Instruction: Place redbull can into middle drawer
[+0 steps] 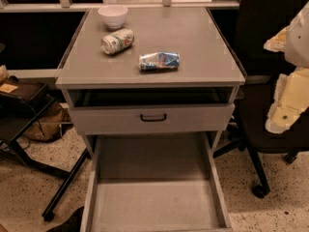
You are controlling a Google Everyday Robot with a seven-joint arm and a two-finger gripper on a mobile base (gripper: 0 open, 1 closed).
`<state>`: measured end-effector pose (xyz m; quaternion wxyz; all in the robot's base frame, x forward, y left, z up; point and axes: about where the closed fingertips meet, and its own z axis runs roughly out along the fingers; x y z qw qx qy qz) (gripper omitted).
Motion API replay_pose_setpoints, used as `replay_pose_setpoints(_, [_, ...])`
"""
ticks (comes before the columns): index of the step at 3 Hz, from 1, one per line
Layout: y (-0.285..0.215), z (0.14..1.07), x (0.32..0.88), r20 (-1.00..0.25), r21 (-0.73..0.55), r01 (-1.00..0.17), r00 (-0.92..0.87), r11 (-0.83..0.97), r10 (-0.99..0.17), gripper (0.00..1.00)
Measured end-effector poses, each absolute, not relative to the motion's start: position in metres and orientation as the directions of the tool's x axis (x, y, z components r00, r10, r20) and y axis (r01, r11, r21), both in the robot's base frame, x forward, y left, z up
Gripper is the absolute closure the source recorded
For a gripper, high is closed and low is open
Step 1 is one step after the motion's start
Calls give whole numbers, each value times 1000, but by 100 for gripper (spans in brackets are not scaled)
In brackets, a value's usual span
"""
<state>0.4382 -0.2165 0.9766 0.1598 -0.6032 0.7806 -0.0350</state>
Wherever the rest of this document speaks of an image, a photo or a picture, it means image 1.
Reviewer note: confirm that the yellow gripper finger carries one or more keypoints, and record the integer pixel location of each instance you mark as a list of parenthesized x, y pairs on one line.
[(291, 99), (278, 42)]

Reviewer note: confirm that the blue silver redbull can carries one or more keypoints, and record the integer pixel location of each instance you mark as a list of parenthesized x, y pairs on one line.
[(159, 61)]

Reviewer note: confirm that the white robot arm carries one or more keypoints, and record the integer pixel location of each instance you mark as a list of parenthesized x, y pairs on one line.
[(297, 40)]

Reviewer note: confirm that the closed grey top drawer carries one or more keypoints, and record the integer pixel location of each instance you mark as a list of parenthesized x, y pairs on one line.
[(126, 119)]

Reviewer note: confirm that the grey drawer cabinet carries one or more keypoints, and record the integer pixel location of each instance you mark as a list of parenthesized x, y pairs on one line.
[(208, 72)]

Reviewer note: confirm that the green white soda can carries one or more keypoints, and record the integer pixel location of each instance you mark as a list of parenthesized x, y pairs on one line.
[(117, 41)]

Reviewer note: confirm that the open grey middle drawer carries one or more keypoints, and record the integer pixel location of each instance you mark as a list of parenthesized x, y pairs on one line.
[(154, 183)]

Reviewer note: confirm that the black office chair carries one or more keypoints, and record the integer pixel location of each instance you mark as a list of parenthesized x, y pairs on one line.
[(258, 21)]

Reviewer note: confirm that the white ceramic bowl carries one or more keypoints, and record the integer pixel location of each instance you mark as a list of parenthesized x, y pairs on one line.
[(113, 16)]

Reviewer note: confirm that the brown bag on floor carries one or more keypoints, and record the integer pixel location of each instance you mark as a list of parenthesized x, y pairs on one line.
[(51, 125)]

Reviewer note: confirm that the black side table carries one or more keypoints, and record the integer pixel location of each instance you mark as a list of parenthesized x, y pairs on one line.
[(19, 110)]

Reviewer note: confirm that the yellow sticky note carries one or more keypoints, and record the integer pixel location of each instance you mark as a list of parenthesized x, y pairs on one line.
[(7, 88)]

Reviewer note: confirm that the black drawer handle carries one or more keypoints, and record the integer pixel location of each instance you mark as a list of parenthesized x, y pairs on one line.
[(153, 118)]

